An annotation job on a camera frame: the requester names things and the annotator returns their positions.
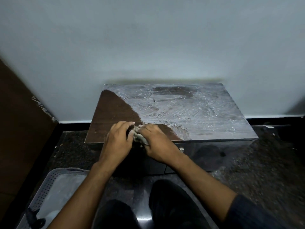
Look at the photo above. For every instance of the person's right forearm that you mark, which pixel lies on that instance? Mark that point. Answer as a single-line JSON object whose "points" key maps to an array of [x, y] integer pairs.
{"points": [[205, 188]]}

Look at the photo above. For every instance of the person's right hand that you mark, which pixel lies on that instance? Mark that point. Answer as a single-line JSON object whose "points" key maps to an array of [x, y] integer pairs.
{"points": [[159, 145]]}

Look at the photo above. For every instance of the person's left forearm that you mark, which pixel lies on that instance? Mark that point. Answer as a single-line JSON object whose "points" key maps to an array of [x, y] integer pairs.
{"points": [[83, 197]]}

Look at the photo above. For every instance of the white spray bottle black nozzle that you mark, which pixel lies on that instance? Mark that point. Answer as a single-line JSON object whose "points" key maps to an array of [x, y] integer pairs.
{"points": [[34, 219]]}

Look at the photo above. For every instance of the person's left hand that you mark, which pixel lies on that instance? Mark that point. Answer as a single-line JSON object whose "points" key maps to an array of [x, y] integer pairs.
{"points": [[116, 145]]}

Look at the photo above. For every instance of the brown wooden cabinet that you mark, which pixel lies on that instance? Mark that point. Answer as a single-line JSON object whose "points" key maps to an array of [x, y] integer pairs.
{"points": [[190, 109]]}

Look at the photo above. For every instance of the grey cleaning cloth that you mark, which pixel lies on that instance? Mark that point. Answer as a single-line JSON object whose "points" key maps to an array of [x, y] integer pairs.
{"points": [[140, 138]]}

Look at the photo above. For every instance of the white perforated plastic basket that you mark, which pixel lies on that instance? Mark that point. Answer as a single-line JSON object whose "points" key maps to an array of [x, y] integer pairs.
{"points": [[62, 188]]}

